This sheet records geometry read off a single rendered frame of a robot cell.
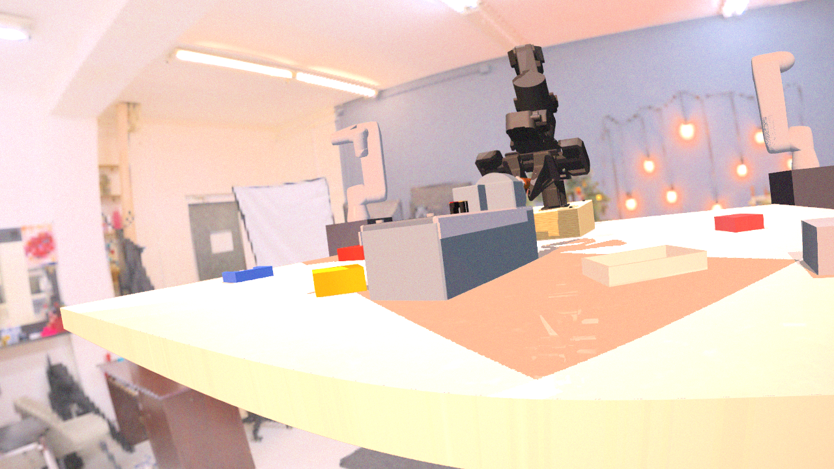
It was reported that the red rectangular block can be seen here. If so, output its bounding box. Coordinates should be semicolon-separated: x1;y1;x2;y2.
714;214;764;233
337;245;365;261

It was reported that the blue rectangular block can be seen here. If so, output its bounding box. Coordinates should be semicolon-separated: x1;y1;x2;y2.
222;266;274;283

